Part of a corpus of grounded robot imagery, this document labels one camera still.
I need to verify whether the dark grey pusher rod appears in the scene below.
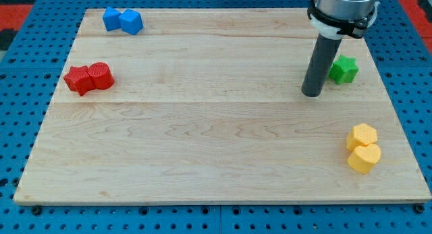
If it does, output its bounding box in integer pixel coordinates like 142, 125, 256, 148
301, 34, 342, 97

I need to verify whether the green star block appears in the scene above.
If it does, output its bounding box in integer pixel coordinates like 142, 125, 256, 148
329, 55, 358, 84

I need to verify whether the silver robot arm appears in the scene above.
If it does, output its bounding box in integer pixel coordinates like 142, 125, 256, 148
312, 0, 377, 21

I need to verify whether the red star block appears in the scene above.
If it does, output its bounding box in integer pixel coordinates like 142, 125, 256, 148
63, 65, 95, 96

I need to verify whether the wooden board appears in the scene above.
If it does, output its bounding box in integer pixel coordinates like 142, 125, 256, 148
14, 8, 431, 206

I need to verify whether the red cylinder block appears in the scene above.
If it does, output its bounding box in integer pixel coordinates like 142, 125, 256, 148
87, 62, 114, 90

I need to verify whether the blue cube block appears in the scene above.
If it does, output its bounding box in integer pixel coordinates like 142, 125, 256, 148
119, 9, 144, 35

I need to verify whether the blue block left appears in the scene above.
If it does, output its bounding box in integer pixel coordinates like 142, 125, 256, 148
102, 7, 121, 31

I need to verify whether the yellow hexagon block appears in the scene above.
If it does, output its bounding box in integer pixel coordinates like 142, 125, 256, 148
346, 123, 378, 151

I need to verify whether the yellow heart block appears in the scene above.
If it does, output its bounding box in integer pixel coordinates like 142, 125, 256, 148
347, 144, 382, 174

